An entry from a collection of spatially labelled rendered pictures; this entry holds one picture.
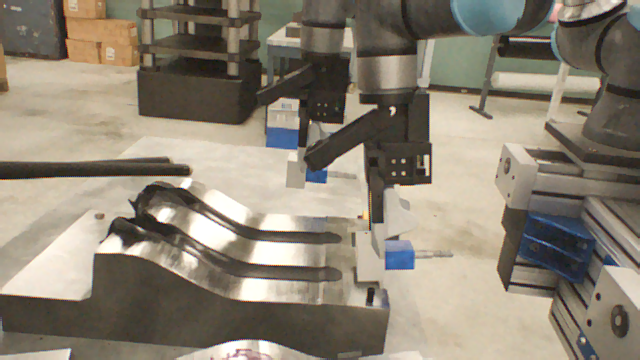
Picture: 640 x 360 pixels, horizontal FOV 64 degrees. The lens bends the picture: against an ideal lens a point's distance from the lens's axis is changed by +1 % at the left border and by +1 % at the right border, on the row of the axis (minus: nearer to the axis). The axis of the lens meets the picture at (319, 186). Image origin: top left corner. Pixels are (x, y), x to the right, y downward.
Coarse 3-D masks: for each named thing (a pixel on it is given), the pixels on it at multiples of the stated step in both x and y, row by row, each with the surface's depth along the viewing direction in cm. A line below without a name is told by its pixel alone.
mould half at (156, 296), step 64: (192, 192) 83; (64, 256) 75; (128, 256) 63; (192, 256) 68; (256, 256) 75; (320, 256) 76; (64, 320) 67; (128, 320) 66; (192, 320) 66; (256, 320) 66; (320, 320) 65; (384, 320) 65
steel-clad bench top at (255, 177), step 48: (144, 144) 143; (192, 144) 146; (96, 192) 110; (240, 192) 117; (288, 192) 120; (336, 192) 122; (48, 240) 90; (0, 288) 76; (0, 336) 67; (48, 336) 68
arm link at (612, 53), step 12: (636, 12) 86; (612, 24) 92; (624, 24) 90; (636, 24) 86; (600, 36) 93; (612, 36) 91; (624, 36) 88; (636, 36) 86; (600, 48) 93; (612, 48) 91; (624, 48) 88; (636, 48) 86; (600, 60) 94; (612, 60) 91; (624, 60) 88; (636, 60) 86; (612, 72) 91; (624, 72) 88; (636, 72) 87; (624, 84) 89; (636, 84) 87
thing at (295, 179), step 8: (296, 152) 97; (288, 160) 93; (296, 160) 93; (288, 168) 94; (296, 168) 93; (288, 176) 94; (296, 176) 94; (304, 176) 94; (312, 176) 94; (320, 176) 94; (336, 176) 96; (344, 176) 96; (352, 176) 96; (288, 184) 95; (296, 184) 95; (304, 184) 95
